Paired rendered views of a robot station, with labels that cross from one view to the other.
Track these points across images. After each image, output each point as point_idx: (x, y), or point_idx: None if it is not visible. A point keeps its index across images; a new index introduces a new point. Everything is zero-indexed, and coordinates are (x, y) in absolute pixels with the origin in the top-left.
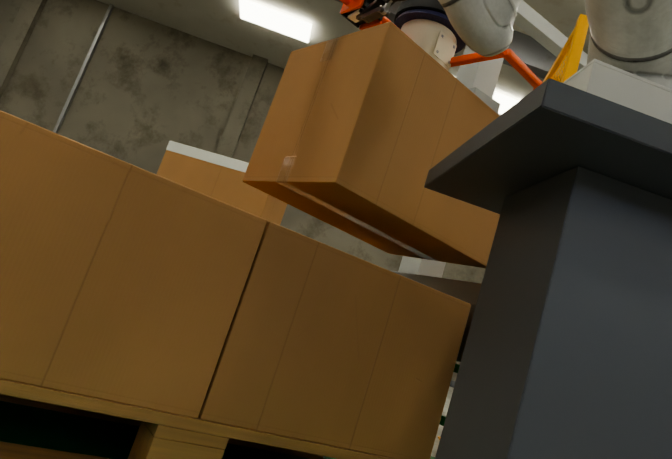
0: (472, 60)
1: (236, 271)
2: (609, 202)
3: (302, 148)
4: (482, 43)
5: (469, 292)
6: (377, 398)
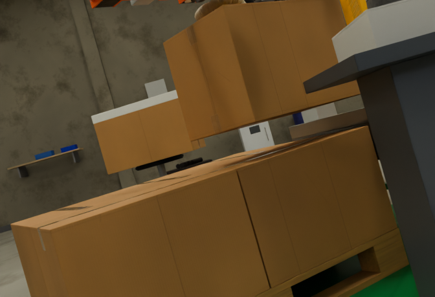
0: None
1: (239, 206)
2: (415, 73)
3: (218, 107)
4: None
5: (361, 116)
6: (349, 213)
